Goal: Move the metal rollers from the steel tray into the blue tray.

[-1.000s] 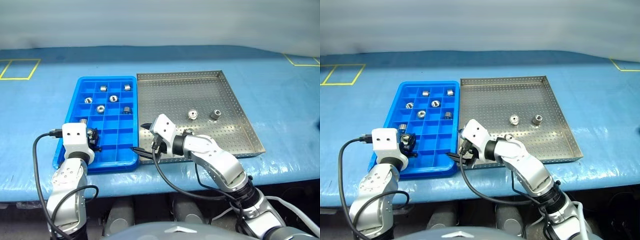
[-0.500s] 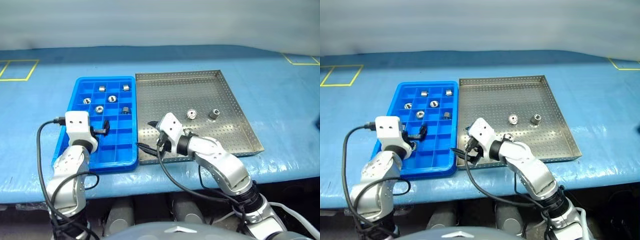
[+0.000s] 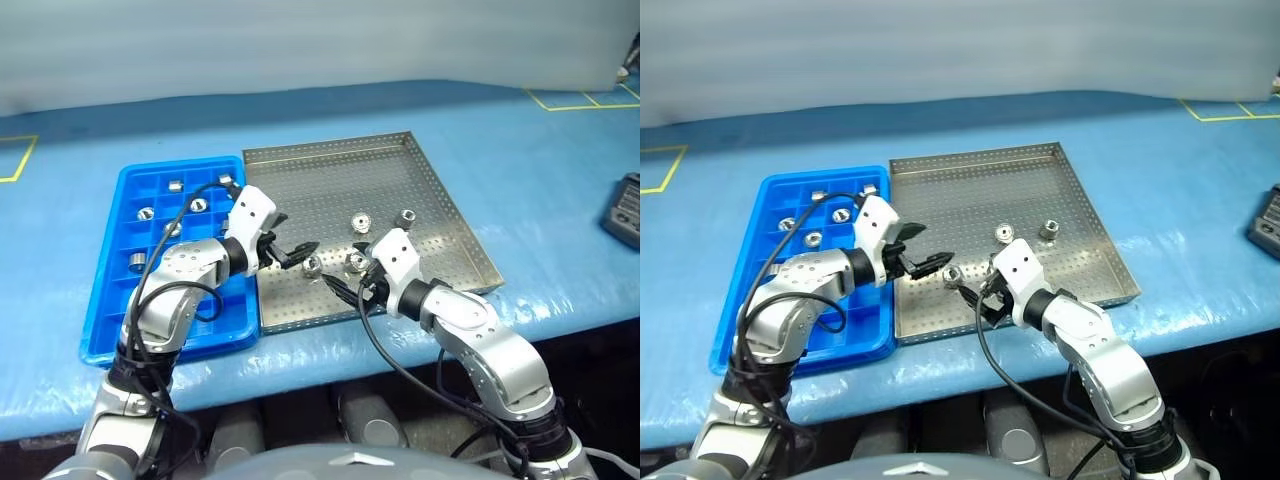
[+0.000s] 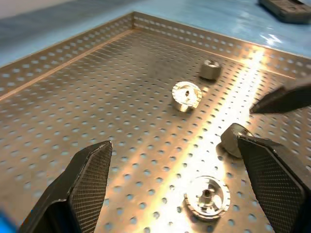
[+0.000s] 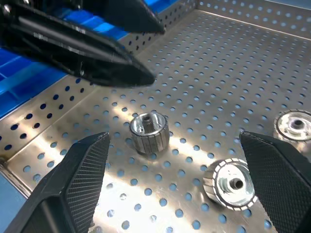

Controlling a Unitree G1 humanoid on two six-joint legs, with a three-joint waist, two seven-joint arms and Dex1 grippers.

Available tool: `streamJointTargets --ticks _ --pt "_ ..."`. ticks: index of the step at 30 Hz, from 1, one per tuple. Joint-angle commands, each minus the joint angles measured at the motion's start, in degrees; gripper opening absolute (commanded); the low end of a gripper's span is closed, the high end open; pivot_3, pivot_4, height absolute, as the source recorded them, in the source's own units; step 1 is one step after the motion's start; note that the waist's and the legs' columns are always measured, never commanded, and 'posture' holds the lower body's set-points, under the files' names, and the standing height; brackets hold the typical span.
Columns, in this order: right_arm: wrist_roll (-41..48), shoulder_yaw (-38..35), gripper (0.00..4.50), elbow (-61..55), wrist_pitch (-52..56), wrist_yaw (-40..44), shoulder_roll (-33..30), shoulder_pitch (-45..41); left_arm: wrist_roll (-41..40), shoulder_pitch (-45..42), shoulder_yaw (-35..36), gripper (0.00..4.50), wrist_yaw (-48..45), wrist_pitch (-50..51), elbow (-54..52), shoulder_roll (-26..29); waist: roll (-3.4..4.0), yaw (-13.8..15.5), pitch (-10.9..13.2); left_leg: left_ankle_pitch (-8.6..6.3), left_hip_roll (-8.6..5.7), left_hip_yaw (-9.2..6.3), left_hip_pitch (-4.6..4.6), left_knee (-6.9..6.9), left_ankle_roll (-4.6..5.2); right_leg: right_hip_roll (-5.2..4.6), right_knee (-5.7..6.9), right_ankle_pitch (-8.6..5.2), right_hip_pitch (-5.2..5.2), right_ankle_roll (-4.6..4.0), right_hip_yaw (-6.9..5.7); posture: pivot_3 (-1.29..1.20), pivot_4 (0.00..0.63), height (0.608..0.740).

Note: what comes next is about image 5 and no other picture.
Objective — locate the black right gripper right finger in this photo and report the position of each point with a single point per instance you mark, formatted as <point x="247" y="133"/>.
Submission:
<point x="279" y="184"/>

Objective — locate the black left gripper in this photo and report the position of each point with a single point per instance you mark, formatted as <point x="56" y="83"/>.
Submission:
<point x="29" y="3"/>

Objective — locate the blue plastic compartment tray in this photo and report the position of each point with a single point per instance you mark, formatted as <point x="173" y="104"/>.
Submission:
<point x="24" y="82"/>

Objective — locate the perforated steel tray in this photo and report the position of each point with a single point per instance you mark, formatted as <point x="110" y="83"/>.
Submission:
<point x="206" y="72"/>

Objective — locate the ribbed metal roller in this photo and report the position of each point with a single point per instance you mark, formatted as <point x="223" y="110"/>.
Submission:
<point x="226" y="191"/>
<point x="286" y="126"/>
<point x="148" y="140"/>

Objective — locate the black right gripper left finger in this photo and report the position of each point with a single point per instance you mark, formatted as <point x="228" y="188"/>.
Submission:
<point x="80" y="182"/>

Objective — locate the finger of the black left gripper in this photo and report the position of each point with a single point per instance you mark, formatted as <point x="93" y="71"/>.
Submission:
<point x="136" y="17"/>

